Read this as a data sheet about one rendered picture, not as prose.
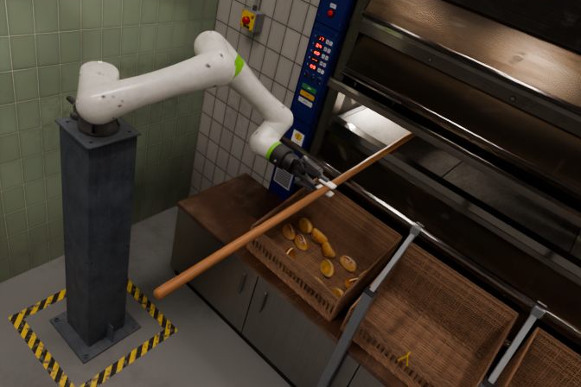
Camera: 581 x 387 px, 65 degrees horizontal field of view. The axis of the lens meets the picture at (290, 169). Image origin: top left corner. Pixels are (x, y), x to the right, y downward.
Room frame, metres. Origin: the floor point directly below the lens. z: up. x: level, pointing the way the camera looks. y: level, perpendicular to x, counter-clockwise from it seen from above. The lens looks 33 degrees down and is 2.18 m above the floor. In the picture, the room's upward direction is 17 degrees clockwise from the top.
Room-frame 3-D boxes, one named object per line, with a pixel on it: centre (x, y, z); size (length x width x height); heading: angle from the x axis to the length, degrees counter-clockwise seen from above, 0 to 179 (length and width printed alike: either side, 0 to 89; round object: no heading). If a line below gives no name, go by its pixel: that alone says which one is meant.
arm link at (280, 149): (1.59, 0.04, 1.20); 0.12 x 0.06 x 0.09; 150
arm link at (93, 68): (1.41, 0.73, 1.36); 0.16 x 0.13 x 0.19; 26
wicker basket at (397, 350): (1.41, -0.76, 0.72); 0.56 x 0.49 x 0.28; 60
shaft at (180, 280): (1.51, -0.18, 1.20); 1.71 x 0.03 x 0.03; 151
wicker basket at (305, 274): (1.71, -0.25, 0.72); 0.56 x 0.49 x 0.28; 57
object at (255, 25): (2.38, 0.41, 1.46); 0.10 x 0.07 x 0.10; 59
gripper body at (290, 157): (1.55, -0.02, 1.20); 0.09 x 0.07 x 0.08; 60
